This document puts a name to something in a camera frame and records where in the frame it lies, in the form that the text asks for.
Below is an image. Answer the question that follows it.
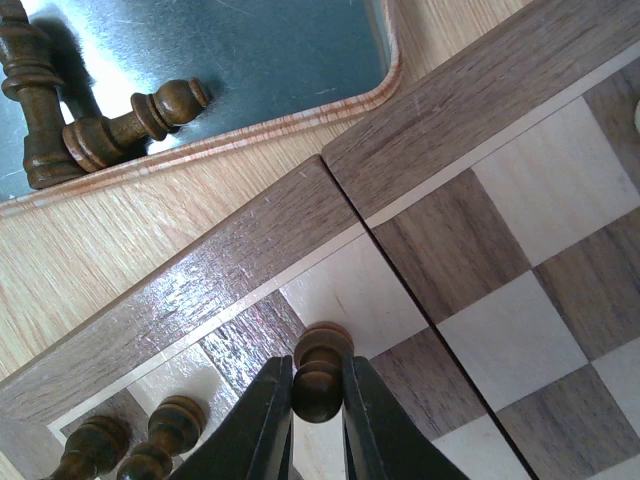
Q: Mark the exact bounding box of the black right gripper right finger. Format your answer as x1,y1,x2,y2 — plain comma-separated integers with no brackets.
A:
342,355,466,479

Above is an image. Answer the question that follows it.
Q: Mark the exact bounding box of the dark chess pawn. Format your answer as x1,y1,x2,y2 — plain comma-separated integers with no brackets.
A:
117,395,206,480
291,321,354,424

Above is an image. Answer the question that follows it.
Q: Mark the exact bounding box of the dark chess bishop in tin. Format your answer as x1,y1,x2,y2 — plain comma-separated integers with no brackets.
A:
62,78,211,172

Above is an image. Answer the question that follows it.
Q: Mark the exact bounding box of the wooden chess board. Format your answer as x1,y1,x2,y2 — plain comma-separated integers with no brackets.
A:
1,1,639,479

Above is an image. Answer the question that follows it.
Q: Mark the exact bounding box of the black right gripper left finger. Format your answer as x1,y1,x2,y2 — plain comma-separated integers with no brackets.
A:
171,355,293,479

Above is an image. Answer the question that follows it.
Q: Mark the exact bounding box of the metal tin tray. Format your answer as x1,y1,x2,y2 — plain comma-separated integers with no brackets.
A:
1,1,402,217

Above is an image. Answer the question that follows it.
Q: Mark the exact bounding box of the dark chess piece in tin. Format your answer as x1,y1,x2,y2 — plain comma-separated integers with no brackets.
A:
1,1,85,190

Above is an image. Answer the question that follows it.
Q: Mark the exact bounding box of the dark chess rook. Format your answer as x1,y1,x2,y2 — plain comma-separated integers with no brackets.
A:
48,415,130,480

